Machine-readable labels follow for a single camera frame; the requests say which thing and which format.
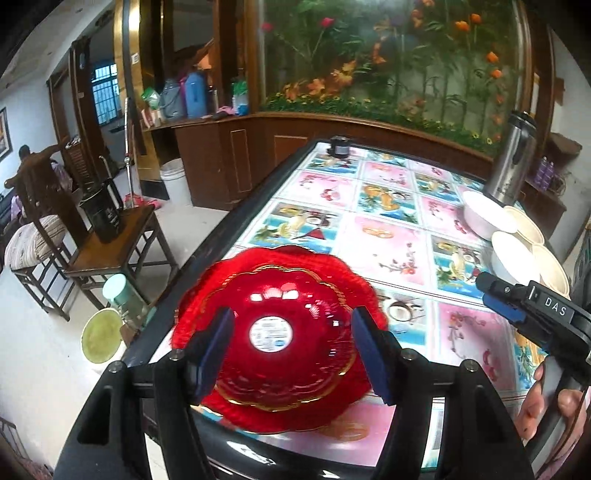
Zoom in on cream ribbed bowl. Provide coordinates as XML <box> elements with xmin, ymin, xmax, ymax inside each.
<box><xmin>502</xmin><ymin>206</ymin><xmax>546</xmax><ymax>246</ymax></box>
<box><xmin>530</xmin><ymin>244</ymin><xmax>572</xmax><ymax>298</ymax></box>

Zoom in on white bowl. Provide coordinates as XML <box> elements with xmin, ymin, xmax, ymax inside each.
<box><xmin>490</xmin><ymin>231</ymin><xmax>540</xmax><ymax>285</ymax></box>
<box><xmin>463</xmin><ymin>191</ymin><xmax>519</xmax><ymax>241</ymax></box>

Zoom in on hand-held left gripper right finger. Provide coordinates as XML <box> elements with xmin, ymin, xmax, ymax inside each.
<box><xmin>352</xmin><ymin>307</ymin><xmax>539</xmax><ymax>480</ymax></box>

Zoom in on wooden stool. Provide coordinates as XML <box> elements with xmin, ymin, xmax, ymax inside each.
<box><xmin>64</xmin><ymin>203</ymin><xmax>179</xmax><ymax>311</ymax></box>

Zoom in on stainless steel thermos jug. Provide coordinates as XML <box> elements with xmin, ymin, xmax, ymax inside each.
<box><xmin>482</xmin><ymin>111</ymin><xmax>539</xmax><ymax>207</ymax></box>

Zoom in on barred window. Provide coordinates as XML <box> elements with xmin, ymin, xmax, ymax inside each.
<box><xmin>91</xmin><ymin>64</ymin><xmax>120</xmax><ymax>126</ymax></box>

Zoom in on person's right hand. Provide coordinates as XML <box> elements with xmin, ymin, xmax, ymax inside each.
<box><xmin>515</xmin><ymin>356</ymin><xmax>591</xmax><ymax>444</ymax></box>

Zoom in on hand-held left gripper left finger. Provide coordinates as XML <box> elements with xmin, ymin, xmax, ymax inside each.
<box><xmin>54</xmin><ymin>307</ymin><xmax>235</xmax><ymax>480</ymax></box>

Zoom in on wooden cabinet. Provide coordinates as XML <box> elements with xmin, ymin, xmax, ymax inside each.
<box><xmin>143</xmin><ymin>111</ymin><xmax>568</xmax><ymax>241</ymax></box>

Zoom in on white bucket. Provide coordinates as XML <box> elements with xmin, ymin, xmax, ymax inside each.
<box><xmin>159</xmin><ymin>158</ymin><xmax>193</xmax><ymax>208</ymax></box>

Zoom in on framed wall picture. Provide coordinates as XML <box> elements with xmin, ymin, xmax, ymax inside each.
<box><xmin>0</xmin><ymin>107</ymin><xmax>12</xmax><ymax>161</ymax></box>

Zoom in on metal mop pole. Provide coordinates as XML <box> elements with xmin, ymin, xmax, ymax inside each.
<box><xmin>121</xmin><ymin>102</ymin><xmax>136</xmax><ymax>209</ymax></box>

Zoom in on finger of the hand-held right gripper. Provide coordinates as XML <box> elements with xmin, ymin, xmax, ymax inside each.
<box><xmin>475</xmin><ymin>271</ymin><xmax>531</xmax><ymax>324</ymax></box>

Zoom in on red gold-rimmed plate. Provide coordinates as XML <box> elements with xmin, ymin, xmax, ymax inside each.
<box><xmin>213</xmin><ymin>262</ymin><xmax>370</xmax><ymax>412</ymax></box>

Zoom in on blue thermos flask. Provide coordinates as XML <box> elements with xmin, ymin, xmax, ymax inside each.
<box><xmin>185</xmin><ymin>71</ymin><xmax>209</xmax><ymax>119</ymax></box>

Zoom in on striped cushion wooden chair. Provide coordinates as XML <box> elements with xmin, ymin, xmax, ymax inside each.
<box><xmin>4</xmin><ymin>148</ymin><xmax>88</xmax><ymax>322</ymax></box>

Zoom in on fruit print tablecloth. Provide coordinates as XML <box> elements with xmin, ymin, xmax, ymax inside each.
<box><xmin>203</xmin><ymin>141</ymin><xmax>550</xmax><ymax>467</ymax></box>

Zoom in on green lidded jar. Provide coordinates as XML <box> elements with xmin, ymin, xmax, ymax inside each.
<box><xmin>102</xmin><ymin>274</ymin><xmax>149</xmax><ymax>325</ymax></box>

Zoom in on black framed table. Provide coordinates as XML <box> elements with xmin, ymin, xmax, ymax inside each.
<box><xmin>122</xmin><ymin>137</ymin><xmax>573</xmax><ymax>480</ymax></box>

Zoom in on large red scalloped plate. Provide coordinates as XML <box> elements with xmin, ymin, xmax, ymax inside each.
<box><xmin>172</xmin><ymin>244</ymin><xmax>389</xmax><ymax>435</ymax></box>

